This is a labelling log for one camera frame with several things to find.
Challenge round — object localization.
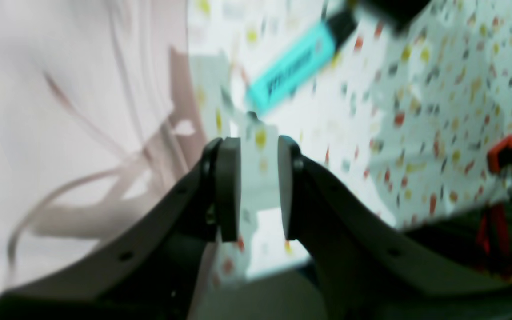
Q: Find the pink T-shirt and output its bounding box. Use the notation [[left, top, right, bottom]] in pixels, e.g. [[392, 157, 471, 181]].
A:
[[0, 0, 207, 292]]

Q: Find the turquoise highlighter marker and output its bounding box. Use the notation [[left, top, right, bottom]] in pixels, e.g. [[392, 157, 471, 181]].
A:
[[246, 9, 357, 117]]

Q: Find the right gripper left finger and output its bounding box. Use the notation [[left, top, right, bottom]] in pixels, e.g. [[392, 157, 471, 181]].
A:
[[0, 137, 241, 320]]

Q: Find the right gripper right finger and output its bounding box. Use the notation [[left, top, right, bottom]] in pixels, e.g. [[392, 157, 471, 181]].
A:
[[278, 136, 512, 320]]

